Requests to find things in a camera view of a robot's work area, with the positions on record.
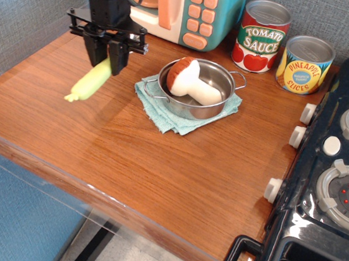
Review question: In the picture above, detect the yellow handled metal spoon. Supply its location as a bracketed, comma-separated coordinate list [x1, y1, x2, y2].
[64, 58, 112, 102]

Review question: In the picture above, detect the small steel pot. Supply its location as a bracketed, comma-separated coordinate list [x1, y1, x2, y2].
[144, 56, 247, 120]

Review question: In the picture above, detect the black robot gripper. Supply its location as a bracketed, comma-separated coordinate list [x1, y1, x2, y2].
[67, 0, 148, 76]

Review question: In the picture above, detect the tomato sauce can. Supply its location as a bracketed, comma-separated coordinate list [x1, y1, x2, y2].
[231, 0, 292, 73]

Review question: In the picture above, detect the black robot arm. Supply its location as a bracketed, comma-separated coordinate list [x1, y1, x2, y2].
[67, 0, 148, 76]

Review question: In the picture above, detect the light blue folded cloth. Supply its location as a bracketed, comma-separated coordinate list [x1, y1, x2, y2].
[135, 75, 242, 136]

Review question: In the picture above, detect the pineapple slices can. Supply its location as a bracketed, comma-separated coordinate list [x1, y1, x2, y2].
[275, 35, 336, 95]

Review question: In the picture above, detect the teal toy microwave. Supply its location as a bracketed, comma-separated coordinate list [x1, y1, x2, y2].
[131, 0, 246, 52]

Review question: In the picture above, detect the black toy stove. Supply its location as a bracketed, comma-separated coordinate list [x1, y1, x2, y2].
[223, 58, 349, 261]

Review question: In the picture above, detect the plush mushroom toy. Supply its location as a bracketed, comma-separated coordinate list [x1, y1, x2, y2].
[166, 56, 223, 106]

